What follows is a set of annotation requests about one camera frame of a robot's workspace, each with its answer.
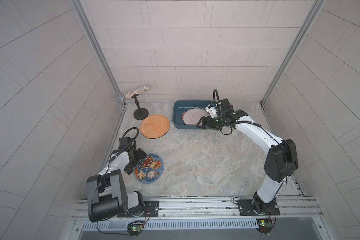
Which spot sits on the blue toast cartoon coaster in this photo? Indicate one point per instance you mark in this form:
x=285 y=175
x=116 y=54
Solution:
x=150 y=169

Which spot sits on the left aluminium corner post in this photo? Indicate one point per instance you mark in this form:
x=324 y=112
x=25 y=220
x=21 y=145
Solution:
x=94 y=43

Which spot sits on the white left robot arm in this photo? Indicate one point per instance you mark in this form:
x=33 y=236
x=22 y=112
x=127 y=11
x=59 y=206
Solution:
x=106 y=191

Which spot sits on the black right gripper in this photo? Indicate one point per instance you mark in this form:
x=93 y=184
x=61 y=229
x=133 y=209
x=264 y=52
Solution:
x=210 y=125

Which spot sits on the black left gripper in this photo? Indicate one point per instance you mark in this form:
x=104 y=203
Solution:
x=140 y=156

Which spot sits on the glitter microphone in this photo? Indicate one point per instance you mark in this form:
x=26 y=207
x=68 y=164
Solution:
x=122 y=98

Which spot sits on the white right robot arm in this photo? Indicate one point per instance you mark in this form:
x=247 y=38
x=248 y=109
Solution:
x=281 y=161

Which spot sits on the black microphone stand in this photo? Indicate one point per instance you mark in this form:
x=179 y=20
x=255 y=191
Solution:
x=139 y=113

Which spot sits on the green circuit board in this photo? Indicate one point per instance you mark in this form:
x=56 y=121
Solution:
x=265 y=226
x=135 y=228

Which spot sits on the aluminium front rail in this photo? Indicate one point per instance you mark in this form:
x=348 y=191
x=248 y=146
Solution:
x=208 y=213

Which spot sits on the orange round coaster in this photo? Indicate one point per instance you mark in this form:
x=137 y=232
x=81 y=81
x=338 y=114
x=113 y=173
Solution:
x=155 y=126

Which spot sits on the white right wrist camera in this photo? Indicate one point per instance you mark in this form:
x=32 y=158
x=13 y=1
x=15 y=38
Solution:
x=210 y=108

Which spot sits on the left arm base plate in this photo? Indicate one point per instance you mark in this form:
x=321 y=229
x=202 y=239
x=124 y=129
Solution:
x=150 y=209

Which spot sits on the left green circuit board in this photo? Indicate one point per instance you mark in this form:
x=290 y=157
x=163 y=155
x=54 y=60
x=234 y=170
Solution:
x=135 y=228

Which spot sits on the pink unicorn round coaster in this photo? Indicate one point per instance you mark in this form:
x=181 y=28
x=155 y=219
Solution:
x=192 y=116

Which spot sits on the teal plastic storage box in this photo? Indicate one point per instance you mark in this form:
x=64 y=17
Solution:
x=182 y=106

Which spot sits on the aluminium corner frame post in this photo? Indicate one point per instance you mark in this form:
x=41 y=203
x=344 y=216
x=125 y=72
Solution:
x=312 y=15

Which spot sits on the right green circuit board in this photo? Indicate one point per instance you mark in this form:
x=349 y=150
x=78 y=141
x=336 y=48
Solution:
x=265 y=226

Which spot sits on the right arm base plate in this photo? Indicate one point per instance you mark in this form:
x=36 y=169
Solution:
x=258 y=208

